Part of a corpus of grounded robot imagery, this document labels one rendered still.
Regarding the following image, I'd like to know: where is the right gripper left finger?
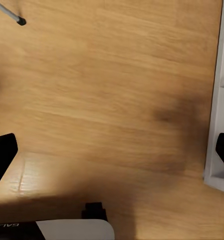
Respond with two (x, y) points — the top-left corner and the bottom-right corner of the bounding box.
(0, 133), (18, 180)

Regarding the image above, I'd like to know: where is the camera tripod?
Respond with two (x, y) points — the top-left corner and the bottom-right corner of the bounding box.
(0, 4), (26, 26)

